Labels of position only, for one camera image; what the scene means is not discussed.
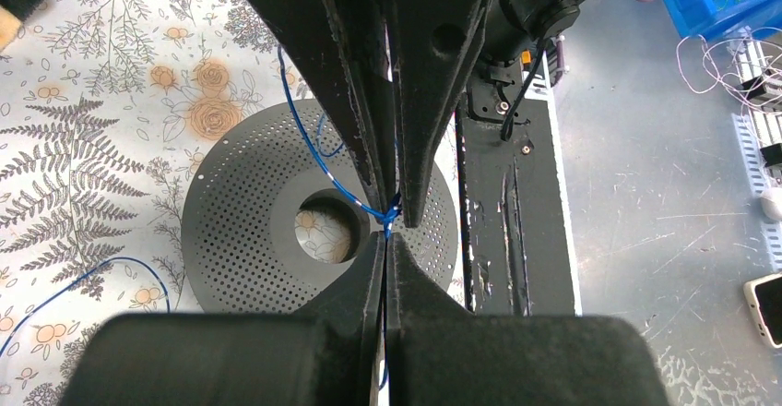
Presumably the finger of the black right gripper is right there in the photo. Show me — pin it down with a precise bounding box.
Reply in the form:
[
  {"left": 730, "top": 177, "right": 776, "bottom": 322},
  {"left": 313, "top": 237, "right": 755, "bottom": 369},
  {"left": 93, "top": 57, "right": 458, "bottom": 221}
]
[
  {"left": 385, "top": 0, "right": 489, "bottom": 228},
  {"left": 246, "top": 0, "right": 396, "bottom": 210}
]

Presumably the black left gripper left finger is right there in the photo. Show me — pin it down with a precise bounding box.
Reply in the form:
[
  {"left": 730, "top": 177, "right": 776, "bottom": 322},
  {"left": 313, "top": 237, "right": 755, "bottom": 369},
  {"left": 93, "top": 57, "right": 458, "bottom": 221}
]
[{"left": 61, "top": 233, "right": 385, "bottom": 405}]

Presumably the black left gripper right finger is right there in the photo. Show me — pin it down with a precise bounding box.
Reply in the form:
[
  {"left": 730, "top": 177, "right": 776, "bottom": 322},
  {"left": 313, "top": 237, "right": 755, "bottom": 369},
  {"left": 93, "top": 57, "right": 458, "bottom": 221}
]
[{"left": 385, "top": 234, "right": 668, "bottom": 405}]

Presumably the blue cable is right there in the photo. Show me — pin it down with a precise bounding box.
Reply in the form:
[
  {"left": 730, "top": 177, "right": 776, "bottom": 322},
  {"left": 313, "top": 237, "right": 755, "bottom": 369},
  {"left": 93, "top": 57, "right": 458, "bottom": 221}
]
[{"left": 0, "top": 45, "right": 405, "bottom": 392}]

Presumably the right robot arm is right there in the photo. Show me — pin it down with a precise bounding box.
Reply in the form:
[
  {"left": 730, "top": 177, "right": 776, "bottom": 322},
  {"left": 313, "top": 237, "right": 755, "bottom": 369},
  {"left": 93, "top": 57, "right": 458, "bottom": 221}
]
[{"left": 246, "top": 0, "right": 585, "bottom": 227}]

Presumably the grey perforated spool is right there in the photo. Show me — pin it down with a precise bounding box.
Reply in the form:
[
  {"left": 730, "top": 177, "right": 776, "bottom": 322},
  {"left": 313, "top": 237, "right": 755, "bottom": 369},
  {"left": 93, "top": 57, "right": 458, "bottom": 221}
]
[{"left": 180, "top": 98, "right": 459, "bottom": 316}]

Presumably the floral table mat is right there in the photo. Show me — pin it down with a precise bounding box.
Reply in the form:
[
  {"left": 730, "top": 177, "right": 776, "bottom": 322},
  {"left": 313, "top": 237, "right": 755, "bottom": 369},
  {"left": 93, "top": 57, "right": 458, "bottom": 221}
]
[{"left": 0, "top": 0, "right": 466, "bottom": 406}]

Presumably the white smartphone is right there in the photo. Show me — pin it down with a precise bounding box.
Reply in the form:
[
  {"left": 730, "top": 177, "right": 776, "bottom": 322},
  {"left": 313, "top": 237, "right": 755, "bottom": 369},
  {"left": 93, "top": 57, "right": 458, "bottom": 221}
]
[{"left": 742, "top": 272, "right": 781, "bottom": 350}]

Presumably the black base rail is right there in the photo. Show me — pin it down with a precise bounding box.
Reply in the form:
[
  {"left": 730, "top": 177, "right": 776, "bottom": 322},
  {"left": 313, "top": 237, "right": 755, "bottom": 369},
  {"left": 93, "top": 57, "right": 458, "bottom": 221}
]
[{"left": 456, "top": 63, "right": 582, "bottom": 316}]

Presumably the white thin wire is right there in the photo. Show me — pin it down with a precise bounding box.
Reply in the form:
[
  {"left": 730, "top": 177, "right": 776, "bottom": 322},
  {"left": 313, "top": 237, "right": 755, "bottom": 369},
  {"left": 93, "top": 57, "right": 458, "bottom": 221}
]
[{"left": 674, "top": 24, "right": 782, "bottom": 114}]

